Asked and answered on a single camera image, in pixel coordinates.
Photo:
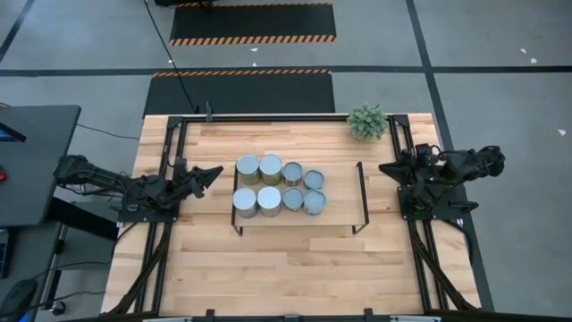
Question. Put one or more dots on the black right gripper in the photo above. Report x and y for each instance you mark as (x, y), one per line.
(422, 163)

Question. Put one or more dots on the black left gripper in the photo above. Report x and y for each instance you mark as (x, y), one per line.
(183, 181)

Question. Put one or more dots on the silver tin can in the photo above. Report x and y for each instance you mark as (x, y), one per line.
(293, 197)
(269, 198)
(292, 171)
(313, 180)
(245, 199)
(271, 165)
(248, 165)

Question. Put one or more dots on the blue label tin can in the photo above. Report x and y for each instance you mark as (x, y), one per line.
(314, 200)

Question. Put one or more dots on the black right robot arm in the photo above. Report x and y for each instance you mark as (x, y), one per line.
(482, 161)

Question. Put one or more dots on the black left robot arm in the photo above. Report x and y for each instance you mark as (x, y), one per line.
(111, 181)

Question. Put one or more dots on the green artificial potted plant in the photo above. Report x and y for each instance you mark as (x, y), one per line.
(367, 121)

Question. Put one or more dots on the black hazard striped floor mat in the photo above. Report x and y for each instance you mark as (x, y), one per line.
(246, 94)
(250, 20)

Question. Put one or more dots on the black desk foot bar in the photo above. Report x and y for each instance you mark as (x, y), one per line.
(80, 219)

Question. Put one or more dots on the black desk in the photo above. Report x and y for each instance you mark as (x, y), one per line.
(40, 161)

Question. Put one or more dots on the black caster wheel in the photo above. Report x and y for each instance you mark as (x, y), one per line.
(58, 307)

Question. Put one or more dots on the monitor with blue screen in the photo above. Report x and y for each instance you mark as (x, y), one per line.
(11, 133)

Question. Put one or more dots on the dark keyboard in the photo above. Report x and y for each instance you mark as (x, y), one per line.
(3, 252)

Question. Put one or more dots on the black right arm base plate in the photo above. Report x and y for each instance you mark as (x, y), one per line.
(447, 214)

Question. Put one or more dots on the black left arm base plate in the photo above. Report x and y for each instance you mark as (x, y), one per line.
(147, 217)

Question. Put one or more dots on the black metal table frame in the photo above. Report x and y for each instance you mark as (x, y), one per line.
(286, 118)

